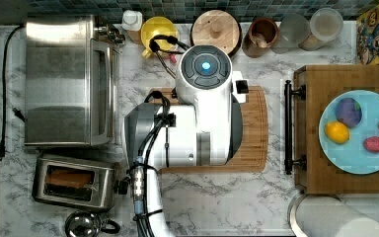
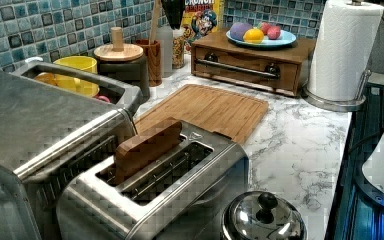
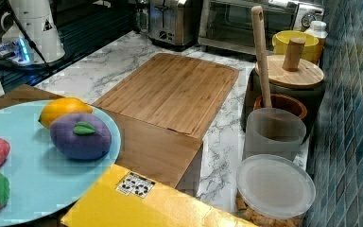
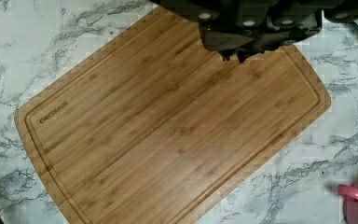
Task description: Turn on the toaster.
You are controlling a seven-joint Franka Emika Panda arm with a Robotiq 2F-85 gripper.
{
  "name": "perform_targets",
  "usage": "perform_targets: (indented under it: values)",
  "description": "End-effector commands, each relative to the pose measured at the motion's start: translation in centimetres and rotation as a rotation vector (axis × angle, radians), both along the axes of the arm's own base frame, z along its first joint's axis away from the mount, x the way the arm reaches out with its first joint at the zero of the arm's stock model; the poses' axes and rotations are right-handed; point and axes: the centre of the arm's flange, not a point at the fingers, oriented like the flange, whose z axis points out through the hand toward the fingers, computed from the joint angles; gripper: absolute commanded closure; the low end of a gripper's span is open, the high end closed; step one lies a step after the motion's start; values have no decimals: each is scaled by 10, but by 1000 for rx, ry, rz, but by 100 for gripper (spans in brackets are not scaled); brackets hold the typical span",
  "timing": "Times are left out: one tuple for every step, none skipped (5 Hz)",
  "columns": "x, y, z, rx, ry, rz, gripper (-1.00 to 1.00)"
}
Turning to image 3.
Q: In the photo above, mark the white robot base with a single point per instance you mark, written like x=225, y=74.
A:
x=32, y=40

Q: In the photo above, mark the silver two-slot toaster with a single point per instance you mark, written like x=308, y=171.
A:
x=174, y=22

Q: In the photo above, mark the silver toaster oven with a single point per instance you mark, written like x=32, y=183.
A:
x=227, y=24

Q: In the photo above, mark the wooden drawer box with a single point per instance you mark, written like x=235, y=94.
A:
x=159, y=154

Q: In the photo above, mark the bamboo cutting board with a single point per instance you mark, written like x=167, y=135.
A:
x=173, y=92

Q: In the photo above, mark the frosted plastic cup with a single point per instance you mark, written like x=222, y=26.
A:
x=275, y=132

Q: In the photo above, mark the brown wooden utensil holder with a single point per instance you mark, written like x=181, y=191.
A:
x=282, y=103

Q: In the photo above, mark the yellow cereal box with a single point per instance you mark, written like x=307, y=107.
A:
x=123, y=198

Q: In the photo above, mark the purple toy plum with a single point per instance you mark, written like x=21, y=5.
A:
x=81, y=136

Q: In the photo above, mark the dark canister with bamboo lid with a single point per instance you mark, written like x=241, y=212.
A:
x=304, y=84

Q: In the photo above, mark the clear jar with lid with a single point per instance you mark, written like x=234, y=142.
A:
x=276, y=191

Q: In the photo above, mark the light blue plate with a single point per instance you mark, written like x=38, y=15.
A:
x=42, y=180

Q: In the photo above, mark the white-capped bottle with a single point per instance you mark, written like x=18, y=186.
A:
x=318, y=30

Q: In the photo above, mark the wooden spoon handle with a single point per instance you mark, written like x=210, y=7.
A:
x=257, y=17

